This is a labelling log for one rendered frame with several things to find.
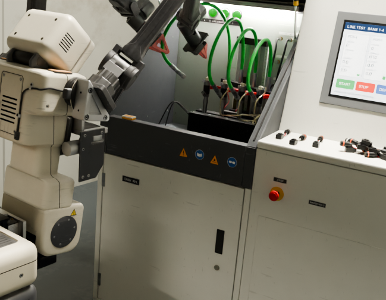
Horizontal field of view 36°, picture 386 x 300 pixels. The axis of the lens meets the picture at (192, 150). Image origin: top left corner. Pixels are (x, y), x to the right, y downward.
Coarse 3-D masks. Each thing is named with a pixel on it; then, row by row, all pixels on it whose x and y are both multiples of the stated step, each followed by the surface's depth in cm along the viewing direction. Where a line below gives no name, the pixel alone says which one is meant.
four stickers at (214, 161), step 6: (180, 150) 228; (186, 150) 227; (198, 150) 224; (180, 156) 229; (186, 156) 227; (198, 156) 225; (210, 156) 222; (216, 156) 221; (228, 156) 218; (210, 162) 223; (216, 162) 221; (228, 162) 219; (234, 162) 218
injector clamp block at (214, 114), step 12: (192, 120) 247; (204, 120) 244; (216, 120) 242; (228, 120) 239; (240, 120) 240; (204, 132) 246; (216, 132) 243; (228, 132) 240; (240, 132) 238; (252, 132) 235
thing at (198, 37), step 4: (196, 32) 228; (200, 32) 234; (204, 32) 233; (184, 36) 228; (188, 36) 227; (192, 36) 228; (196, 36) 229; (200, 36) 232; (204, 36) 232; (188, 40) 230; (192, 40) 229; (196, 40) 230; (200, 40) 231; (188, 44) 234; (192, 44) 231; (196, 44) 231; (200, 44) 231; (184, 48) 233; (188, 48) 232; (192, 48) 231; (196, 48) 230; (192, 52) 231
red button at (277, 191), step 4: (272, 188) 212; (276, 188) 212; (280, 188) 211; (272, 192) 209; (276, 192) 209; (280, 192) 211; (272, 196) 209; (276, 196) 208; (280, 196) 212; (272, 200) 209; (276, 200) 209
